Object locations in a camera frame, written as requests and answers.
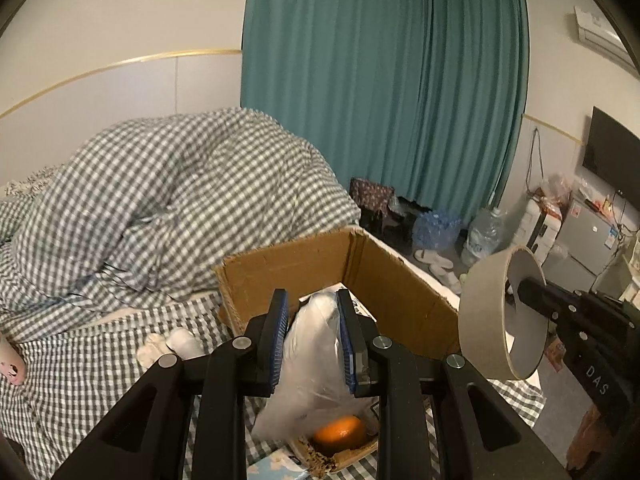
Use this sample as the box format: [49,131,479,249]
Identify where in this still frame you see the orange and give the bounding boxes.
[312,414,368,456]

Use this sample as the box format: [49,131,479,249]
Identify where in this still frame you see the blue tissue pack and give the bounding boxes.
[247,450,311,480]

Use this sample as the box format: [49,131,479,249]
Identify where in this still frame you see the grey checkered duvet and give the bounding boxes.
[0,107,361,336]

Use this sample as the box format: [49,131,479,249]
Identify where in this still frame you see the teal curtain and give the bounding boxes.
[240,0,530,221]

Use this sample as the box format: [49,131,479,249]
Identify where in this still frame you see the patterned pillow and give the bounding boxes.
[0,165,66,197]

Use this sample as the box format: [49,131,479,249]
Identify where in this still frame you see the white suitcase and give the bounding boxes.
[515,196,563,260]

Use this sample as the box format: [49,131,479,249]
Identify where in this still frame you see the cardboard box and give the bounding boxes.
[212,225,461,476]

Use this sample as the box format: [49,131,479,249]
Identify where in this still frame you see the white air conditioner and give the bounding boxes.
[574,6,636,68]

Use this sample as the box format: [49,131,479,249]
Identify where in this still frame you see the black television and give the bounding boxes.
[582,106,640,206]

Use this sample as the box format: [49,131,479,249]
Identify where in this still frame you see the beige tape roll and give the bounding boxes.
[457,246,548,381]

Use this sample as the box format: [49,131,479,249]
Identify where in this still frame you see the orange snack box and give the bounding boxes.
[542,335,568,373]

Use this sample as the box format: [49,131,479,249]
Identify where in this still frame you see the grey fridge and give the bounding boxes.
[542,195,626,281]

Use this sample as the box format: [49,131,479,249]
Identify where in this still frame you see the brown patterned bag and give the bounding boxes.
[348,177,396,213]

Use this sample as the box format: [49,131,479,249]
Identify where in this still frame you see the hanging cable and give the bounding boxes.
[525,127,546,196]

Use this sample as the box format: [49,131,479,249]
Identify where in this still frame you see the clear plastic bag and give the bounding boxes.
[530,175,573,211]
[251,292,373,441]

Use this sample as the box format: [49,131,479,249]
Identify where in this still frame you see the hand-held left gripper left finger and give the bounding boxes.
[50,287,291,480]

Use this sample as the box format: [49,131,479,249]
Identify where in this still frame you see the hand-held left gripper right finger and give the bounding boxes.
[336,287,571,480]

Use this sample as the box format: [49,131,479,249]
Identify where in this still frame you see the grey checkered bed sheet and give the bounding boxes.
[0,295,546,480]

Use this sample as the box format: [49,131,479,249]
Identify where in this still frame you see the pink panda cup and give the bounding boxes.
[0,337,28,386]

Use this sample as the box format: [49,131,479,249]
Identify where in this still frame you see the white slipper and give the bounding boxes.
[430,265,463,291]
[414,249,453,267]

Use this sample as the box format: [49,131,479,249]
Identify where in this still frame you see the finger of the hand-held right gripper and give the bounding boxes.
[517,277,583,326]

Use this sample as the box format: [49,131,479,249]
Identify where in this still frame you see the pack of water bottles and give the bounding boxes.
[412,210,463,251]

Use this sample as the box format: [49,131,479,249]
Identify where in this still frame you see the black shoe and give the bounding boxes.
[360,207,388,236]
[387,200,418,246]

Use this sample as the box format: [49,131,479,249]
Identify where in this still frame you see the large water jug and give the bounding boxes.
[461,206,503,267]

